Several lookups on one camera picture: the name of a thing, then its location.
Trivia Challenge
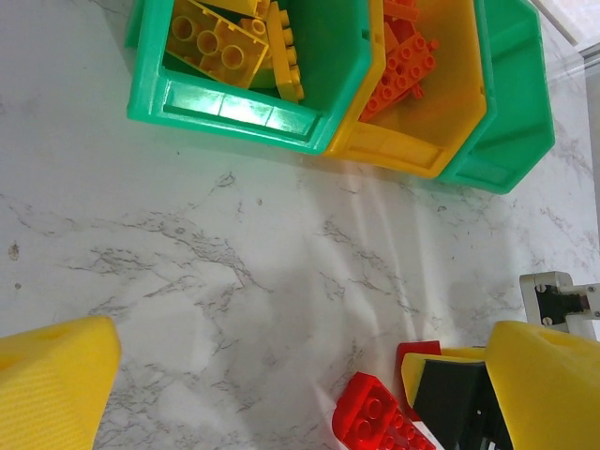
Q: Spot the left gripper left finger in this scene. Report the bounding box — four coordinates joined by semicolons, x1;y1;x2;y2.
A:
0;316;122;450

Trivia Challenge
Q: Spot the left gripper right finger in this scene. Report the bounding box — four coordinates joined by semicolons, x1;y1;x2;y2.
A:
487;321;600;450

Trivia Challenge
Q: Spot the red lego brick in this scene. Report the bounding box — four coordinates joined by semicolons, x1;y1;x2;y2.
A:
331;372;440;450
396;340;443;421

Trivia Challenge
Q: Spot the long orange lego plate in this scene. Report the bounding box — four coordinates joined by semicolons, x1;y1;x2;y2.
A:
358;35;441;123

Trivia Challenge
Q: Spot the long yellow lego plate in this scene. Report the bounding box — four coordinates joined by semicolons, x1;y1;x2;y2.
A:
265;0;306;102

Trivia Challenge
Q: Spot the large yellow lego brick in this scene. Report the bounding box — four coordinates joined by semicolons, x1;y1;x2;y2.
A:
166;0;271;90

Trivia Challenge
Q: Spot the orange lego brick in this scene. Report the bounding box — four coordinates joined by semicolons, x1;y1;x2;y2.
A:
383;0;419;23

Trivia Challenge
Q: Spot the yellow sloped lego brick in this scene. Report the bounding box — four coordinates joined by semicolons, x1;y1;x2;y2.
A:
201;0;272;20

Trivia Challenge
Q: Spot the green plastic bin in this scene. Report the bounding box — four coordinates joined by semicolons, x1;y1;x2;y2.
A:
124;0;376;156
438;0;557;196

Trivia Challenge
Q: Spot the yellow plastic bin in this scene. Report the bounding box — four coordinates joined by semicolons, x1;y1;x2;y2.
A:
322;0;498;179

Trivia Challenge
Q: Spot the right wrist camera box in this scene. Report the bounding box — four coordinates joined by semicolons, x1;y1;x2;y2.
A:
518;271;600;339

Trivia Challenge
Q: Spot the aluminium frame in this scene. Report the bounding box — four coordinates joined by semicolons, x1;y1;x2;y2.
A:
533;0;600;60

